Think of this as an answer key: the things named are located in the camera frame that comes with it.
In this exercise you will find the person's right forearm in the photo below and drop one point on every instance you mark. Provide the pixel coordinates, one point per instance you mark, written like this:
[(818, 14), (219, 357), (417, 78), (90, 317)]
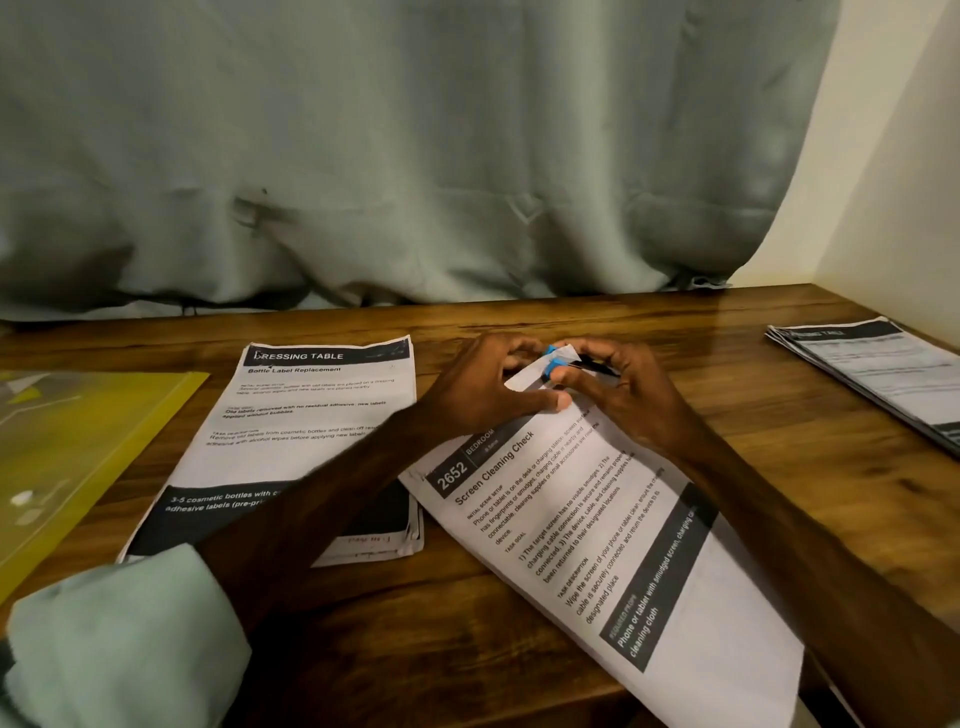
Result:
[(833, 585)]

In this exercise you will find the pale green curtain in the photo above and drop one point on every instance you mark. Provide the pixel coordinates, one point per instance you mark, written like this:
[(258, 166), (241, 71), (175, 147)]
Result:
[(420, 135)]

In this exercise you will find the yellow patterned folder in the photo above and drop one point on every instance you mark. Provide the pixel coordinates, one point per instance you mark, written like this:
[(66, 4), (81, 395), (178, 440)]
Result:
[(75, 465)]

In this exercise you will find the person's right hand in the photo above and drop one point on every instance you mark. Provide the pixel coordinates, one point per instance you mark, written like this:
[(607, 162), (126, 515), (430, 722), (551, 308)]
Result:
[(645, 393)]

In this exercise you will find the person's left hand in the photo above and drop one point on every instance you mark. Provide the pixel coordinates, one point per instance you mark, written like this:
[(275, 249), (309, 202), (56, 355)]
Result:
[(480, 387)]

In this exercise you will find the blue pen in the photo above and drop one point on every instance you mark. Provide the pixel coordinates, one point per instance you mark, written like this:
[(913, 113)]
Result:
[(561, 357)]

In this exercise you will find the person's left forearm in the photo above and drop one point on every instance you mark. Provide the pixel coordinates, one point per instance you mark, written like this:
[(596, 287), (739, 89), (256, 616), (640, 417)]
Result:
[(195, 600)]

